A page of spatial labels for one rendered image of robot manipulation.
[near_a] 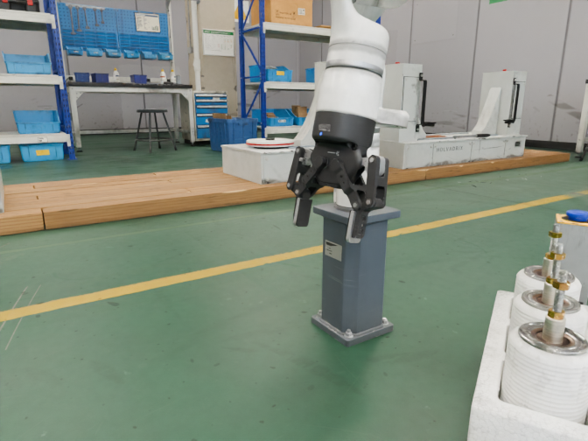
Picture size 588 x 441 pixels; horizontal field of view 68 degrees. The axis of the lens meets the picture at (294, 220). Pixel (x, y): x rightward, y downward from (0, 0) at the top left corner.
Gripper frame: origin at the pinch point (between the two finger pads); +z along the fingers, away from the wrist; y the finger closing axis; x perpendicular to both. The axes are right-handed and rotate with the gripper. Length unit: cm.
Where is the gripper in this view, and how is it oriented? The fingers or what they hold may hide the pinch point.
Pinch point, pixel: (325, 229)
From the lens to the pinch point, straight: 55.6
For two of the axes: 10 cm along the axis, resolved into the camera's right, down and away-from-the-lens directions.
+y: 6.6, 2.0, -7.2
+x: 7.3, 0.4, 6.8
